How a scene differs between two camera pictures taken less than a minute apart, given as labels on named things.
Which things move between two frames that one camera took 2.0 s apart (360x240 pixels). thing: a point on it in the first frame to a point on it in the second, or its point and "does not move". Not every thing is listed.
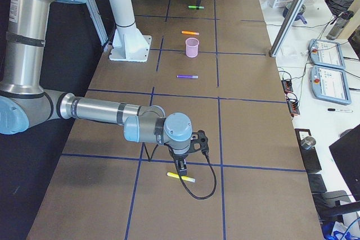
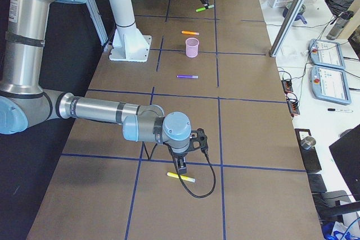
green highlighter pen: x=197 y=7 to x=202 y=8
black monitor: x=346 y=152 does not move
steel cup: x=308 y=143 does not move
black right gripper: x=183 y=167 does not move
